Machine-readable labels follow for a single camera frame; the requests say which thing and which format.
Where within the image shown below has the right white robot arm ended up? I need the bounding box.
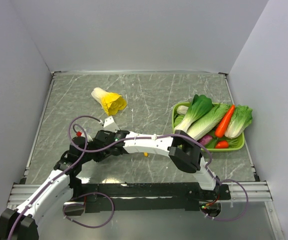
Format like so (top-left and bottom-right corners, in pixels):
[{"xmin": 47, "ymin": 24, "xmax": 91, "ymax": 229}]
[{"xmin": 89, "ymin": 130, "xmax": 220, "ymax": 199}]

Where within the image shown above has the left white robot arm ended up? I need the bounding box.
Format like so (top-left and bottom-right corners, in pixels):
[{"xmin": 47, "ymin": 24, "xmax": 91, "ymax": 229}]
[{"xmin": 0, "ymin": 136, "xmax": 110, "ymax": 240}]

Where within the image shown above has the yellow toy cabbage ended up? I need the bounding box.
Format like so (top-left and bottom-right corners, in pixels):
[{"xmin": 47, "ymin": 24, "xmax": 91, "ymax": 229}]
[{"xmin": 91, "ymin": 87, "xmax": 127, "ymax": 116}]

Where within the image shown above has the green plastic tray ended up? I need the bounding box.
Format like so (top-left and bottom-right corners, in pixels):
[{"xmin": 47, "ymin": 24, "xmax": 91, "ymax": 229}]
[{"xmin": 172, "ymin": 102, "xmax": 245, "ymax": 152}]

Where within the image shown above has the purple toy eggplant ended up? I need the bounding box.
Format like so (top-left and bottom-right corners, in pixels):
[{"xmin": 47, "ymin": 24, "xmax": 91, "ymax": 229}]
[{"xmin": 198, "ymin": 134, "xmax": 213, "ymax": 146}]

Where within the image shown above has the dark green bok choy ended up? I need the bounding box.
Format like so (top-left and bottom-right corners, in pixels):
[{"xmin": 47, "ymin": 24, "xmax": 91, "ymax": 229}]
[{"xmin": 174, "ymin": 94, "xmax": 213, "ymax": 132}]

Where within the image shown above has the light green napa cabbage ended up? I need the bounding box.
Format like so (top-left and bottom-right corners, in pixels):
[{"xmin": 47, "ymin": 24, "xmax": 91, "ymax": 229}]
[{"xmin": 186, "ymin": 103, "xmax": 232, "ymax": 141}]

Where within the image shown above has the orange toy carrot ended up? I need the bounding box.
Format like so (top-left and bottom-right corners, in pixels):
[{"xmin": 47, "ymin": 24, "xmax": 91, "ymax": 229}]
[{"xmin": 214, "ymin": 105, "xmax": 235, "ymax": 138}]

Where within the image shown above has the small red toy pepper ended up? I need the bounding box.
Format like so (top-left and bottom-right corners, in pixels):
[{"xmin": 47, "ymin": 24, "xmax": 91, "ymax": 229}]
[{"xmin": 215, "ymin": 140, "xmax": 229, "ymax": 149}]

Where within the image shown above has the green lettuce toy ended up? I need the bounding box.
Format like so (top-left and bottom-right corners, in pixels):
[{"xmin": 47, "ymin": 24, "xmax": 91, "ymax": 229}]
[{"xmin": 224, "ymin": 105, "xmax": 252, "ymax": 139}]

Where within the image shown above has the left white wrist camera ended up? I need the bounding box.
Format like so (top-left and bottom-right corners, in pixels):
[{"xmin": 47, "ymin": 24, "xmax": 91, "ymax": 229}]
[{"xmin": 76, "ymin": 127, "xmax": 93, "ymax": 142}]

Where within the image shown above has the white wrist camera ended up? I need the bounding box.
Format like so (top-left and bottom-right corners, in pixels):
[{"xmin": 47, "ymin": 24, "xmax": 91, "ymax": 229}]
[
  {"xmin": 76, "ymin": 127, "xmax": 93, "ymax": 142},
  {"xmin": 103, "ymin": 116, "xmax": 120, "ymax": 133}
]

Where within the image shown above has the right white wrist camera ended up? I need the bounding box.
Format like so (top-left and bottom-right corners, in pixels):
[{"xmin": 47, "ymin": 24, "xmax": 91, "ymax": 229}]
[{"xmin": 103, "ymin": 116, "xmax": 120, "ymax": 133}]

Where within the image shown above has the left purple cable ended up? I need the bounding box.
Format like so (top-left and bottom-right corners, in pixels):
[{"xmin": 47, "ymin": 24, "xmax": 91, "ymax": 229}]
[{"xmin": 6, "ymin": 123, "xmax": 89, "ymax": 240}]

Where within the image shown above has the purple cable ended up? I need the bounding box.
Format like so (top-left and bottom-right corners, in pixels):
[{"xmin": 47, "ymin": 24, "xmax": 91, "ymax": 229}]
[
  {"xmin": 68, "ymin": 115, "xmax": 222, "ymax": 185},
  {"xmin": 6, "ymin": 123, "xmax": 89, "ymax": 240}
]

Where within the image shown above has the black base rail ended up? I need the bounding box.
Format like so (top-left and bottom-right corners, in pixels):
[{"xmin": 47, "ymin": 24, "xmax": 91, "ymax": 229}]
[{"xmin": 64, "ymin": 182, "xmax": 231, "ymax": 213}]

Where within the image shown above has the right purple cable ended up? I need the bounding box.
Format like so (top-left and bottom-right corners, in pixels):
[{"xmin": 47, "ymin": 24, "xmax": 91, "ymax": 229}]
[{"xmin": 68, "ymin": 115, "xmax": 222, "ymax": 185}]

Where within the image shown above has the aluminium frame rail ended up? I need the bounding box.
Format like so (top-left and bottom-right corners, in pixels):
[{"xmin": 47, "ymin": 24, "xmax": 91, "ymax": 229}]
[{"xmin": 7, "ymin": 182, "xmax": 273, "ymax": 209}]

